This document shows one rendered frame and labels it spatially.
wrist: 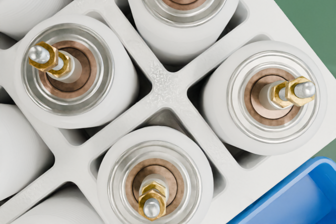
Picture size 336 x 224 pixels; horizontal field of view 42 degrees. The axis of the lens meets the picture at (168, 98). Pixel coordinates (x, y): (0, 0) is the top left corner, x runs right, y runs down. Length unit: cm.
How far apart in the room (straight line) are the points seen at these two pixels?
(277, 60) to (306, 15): 29
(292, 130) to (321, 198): 29
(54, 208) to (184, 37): 19
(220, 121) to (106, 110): 9
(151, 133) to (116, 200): 6
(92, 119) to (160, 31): 9
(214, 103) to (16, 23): 20
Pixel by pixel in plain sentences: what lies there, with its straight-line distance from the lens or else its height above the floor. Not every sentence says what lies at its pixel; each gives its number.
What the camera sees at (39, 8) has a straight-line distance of 43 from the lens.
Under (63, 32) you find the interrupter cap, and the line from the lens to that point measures 37.
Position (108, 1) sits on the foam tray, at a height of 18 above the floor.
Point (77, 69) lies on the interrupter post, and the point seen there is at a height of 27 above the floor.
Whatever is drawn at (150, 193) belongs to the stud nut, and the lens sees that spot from 28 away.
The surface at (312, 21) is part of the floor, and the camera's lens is 65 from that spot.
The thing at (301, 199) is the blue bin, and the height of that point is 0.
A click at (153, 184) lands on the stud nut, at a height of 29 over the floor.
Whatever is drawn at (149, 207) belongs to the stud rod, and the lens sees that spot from 27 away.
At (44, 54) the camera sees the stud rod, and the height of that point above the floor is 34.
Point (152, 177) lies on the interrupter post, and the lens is 33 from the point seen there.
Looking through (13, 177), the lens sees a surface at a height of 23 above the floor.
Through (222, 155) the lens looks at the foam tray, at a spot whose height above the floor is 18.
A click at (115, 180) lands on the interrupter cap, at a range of 36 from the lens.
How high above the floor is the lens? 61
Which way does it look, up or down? 87 degrees down
